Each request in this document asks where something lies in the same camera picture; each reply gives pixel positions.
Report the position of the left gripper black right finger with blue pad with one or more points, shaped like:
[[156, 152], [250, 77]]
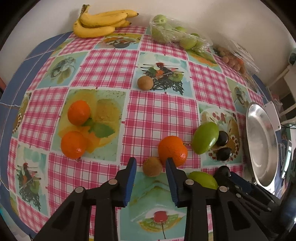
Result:
[[231, 221]]

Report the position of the white side shelf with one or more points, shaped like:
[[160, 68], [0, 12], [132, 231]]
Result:
[[282, 91]]

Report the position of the white rectangular device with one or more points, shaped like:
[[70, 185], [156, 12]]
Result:
[[272, 113]]

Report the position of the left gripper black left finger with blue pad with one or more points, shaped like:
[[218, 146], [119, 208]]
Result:
[[71, 221]]

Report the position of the dark plum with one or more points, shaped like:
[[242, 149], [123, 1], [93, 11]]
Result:
[[223, 154], [222, 139]]

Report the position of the yellow banana bunch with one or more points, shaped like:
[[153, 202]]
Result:
[[100, 25]]

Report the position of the pink checkered fruit tablecloth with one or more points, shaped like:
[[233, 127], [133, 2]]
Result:
[[188, 90]]

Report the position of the silver metal plate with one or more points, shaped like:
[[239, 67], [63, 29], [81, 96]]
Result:
[[260, 146]]

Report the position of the clear box of longans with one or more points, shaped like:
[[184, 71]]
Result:
[[236, 56]]

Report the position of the clear tray of green apples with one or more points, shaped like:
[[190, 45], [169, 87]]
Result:
[[166, 30]]

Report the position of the orange tangerine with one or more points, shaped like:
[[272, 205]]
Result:
[[78, 112], [172, 147], [73, 145]]

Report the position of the brown kiwi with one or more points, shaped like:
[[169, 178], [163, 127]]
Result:
[[152, 167], [145, 83]]

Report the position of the green mango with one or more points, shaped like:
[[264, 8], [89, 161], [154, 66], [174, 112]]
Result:
[[204, 137], [204, 179]]

